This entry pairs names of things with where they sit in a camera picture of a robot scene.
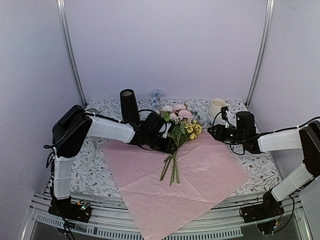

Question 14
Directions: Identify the aluminium front rail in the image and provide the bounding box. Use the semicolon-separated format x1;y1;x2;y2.
22;192;313;240

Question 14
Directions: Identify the pink tissue wrapping paper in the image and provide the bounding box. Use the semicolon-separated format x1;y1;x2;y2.
102;132;250;240

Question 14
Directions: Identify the double pink rose stem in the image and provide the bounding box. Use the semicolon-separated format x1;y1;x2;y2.
169;104;193;186

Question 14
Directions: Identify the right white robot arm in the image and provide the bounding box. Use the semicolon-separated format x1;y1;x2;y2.
207;110;320;218

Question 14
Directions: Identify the left aluminium frame post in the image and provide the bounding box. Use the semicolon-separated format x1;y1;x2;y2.
56;0;88;107

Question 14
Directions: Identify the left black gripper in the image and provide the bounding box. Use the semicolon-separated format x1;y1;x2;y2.
146;132;179;154

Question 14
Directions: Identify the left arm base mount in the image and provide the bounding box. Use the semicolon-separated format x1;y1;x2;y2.
48;199;92;223

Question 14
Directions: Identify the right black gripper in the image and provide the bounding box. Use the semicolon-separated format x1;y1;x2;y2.
207;124;246;145

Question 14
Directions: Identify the tall black vase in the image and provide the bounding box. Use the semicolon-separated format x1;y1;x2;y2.
120;89;140;124

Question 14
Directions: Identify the blue hydrangea flower stem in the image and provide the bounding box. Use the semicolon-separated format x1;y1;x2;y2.
151;89;163;111

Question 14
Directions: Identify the cream ceramic mug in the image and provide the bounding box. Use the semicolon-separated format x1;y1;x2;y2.
208;98;230;118

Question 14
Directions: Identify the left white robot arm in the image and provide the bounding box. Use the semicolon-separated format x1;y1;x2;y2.
43;105;178;217

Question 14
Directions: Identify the pale pink rose stem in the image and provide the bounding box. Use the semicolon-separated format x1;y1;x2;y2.
159;105;176;181

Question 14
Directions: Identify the right aluminium frame post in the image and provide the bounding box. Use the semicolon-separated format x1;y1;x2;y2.
245;0;275;108

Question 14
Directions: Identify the floral patterned table mat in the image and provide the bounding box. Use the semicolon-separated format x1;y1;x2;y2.
70;99;281;199

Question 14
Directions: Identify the yellow small flower sprig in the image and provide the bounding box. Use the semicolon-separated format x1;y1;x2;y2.
175;120;203;148

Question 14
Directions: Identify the striped black white cup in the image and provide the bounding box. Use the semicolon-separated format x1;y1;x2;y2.
85;108;98;114

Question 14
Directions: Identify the pink carnation flower stem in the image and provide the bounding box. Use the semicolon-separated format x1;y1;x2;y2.
191;108;214;129

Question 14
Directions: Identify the aluminium frame post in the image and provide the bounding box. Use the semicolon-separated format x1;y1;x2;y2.
56;0;88;107
245;0;275;108

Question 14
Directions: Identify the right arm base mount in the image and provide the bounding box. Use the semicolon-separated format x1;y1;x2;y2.
239;202;285;235

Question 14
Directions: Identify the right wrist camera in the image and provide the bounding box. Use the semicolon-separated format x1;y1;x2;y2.
220;106;230;128

